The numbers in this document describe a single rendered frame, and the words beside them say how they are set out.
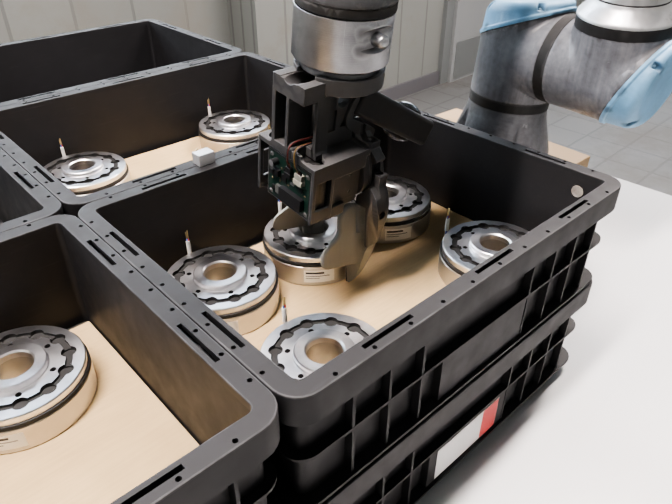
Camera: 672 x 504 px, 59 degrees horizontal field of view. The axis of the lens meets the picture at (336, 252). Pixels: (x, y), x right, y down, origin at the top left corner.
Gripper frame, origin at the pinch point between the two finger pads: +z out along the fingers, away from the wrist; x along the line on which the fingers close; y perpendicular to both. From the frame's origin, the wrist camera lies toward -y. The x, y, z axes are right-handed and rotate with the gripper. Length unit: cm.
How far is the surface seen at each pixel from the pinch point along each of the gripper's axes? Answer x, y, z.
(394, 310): 8.8, 0.6, 0.8
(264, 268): -1.6, 7.7, -0.8
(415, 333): 17.3, 10.2, -9.8
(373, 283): 4.6, -0.9, 1.4
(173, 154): -35.2, -2.1, 6.8
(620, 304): 19.2, -33.8, 12.5
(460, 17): -176, -272, 72
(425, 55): -178, -247, 90
